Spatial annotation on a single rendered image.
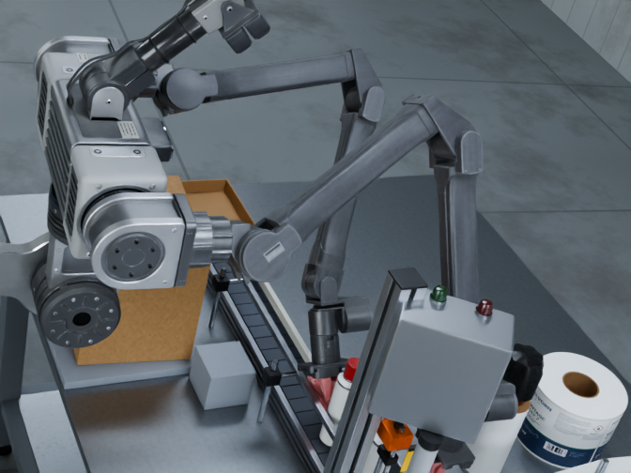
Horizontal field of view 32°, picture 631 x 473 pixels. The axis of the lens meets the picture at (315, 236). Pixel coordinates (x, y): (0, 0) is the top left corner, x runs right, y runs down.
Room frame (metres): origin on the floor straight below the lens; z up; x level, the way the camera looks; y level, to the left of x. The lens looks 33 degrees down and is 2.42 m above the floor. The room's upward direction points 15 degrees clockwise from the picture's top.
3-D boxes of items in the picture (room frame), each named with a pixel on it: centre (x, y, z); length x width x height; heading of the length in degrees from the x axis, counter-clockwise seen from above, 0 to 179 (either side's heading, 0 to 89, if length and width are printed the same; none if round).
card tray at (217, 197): (2.31, 0.29, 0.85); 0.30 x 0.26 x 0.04; 33
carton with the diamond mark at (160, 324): (1.87, 0.36, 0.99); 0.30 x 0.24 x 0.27; 27
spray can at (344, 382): (1.64, -0.14, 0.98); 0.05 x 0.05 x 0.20
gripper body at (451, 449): (1.47, -0.32, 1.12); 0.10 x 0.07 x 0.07; 32
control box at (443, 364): (1.33, -0.23, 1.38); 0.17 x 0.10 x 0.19; 88
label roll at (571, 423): (1.84, -0.61, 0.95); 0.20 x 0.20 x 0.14
